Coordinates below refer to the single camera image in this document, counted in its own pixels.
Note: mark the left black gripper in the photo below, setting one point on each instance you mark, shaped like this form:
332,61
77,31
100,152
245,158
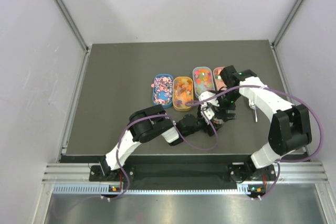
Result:
210,128

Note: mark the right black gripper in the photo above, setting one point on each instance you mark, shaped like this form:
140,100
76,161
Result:
222,113

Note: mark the clear plastic jar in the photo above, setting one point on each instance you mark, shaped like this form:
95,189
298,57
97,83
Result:
217,122

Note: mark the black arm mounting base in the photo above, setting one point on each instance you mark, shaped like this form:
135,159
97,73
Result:
223,171

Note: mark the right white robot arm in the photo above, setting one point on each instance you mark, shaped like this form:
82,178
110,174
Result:
289,124

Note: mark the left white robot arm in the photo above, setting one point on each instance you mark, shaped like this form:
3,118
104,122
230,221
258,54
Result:
148,124

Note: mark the pink tray of star candies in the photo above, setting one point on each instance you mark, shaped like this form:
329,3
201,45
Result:
219,83

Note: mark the yellow tray of popsicle candies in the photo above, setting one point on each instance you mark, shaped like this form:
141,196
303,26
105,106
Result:
183,91

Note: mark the light blue tray of gummies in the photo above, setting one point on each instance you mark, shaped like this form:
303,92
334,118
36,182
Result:
203,80

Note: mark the blue tray of lollipops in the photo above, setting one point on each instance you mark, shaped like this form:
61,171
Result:
163,90

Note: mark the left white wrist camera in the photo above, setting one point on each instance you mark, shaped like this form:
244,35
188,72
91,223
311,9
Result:
207,113

